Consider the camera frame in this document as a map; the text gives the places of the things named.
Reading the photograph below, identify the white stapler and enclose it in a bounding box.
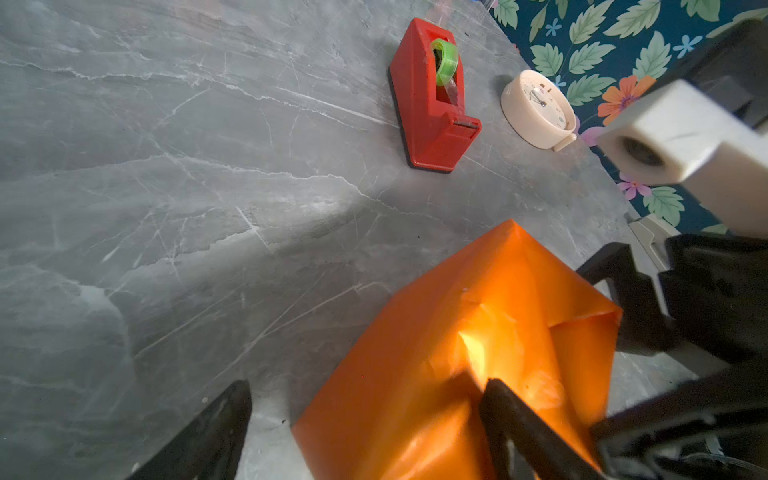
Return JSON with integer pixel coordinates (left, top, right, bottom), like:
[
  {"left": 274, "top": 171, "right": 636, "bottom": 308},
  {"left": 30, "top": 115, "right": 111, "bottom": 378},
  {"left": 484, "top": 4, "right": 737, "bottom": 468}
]
[{"left": 628, "top": 214, "right": 680, "bottom": 271}]

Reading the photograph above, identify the yellow orange wrapping paper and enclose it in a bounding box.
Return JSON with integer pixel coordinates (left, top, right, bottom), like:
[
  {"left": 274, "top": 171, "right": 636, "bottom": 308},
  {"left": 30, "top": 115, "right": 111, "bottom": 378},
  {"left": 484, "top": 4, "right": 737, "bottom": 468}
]
[{"left": 292, "top": 221, "right": 622, "bottom": 479}]

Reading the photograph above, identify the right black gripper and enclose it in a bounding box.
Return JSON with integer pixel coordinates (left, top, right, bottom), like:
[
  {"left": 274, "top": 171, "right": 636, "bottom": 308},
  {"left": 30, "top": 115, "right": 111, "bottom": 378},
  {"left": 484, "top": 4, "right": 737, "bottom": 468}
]
[{"left": 576, "top": 233, "right": 767, "bottom": 479}]

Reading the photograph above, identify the red tape dispenser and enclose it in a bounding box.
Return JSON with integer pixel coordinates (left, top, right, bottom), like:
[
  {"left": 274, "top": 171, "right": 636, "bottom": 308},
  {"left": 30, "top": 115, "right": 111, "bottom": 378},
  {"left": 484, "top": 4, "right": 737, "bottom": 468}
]
[{"left": 388, "top": 18, "right": 482, "bottom": 173}]

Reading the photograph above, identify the pink round alarm clock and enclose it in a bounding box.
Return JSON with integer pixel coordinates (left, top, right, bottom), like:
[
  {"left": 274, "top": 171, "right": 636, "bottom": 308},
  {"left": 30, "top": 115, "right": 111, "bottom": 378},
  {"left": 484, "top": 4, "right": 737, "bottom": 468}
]
[{"left": 500, "top": 69, "right": 577, "bottom": 152}]

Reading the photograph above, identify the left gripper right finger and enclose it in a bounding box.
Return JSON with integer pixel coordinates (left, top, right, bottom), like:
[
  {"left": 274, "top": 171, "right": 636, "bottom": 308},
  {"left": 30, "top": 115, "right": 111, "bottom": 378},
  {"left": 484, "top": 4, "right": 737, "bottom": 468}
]
[{"left": 479, "top": 379, "right": 603, "bottom": 479}]

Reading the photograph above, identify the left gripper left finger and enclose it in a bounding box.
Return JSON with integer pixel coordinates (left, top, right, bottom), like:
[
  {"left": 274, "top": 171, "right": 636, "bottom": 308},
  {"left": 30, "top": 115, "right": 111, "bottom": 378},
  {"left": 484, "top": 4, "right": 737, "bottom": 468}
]
[{"left": 130, "top": 380, "right": 252, "bottom": 480}]

